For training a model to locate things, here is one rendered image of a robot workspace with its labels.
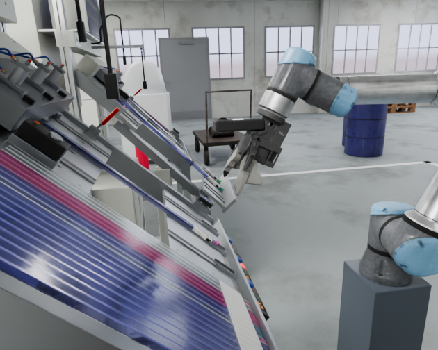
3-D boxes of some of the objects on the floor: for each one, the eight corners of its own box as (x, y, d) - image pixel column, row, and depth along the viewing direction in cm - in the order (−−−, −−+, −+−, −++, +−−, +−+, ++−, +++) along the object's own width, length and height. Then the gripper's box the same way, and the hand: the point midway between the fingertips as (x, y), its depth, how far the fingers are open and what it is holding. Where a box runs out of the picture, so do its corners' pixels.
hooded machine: (124, 167, 462) (110, 60, 422) (129, 156, 520) (118, 62, 481) (174, 163, 470) (166, 59, 431) (174, 153, 529) (166, 61, 489)
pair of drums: (369, 142, 562) (373, 93, 540) (400, 156, 459) (407, 97, 436) (329, 142, 566) (331, 94, 543) (350, 157, 462) (354, 98, 439)
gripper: (306, 128, 71) (264, 209, 74) (275, 117, 90) (242, 182, 93) (273, 111, 69) (231, 195, 72) (247, 103, 87) (215, 171, 91)
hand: (226, 185), depth 82 cm, fingers open, 14 cm apart
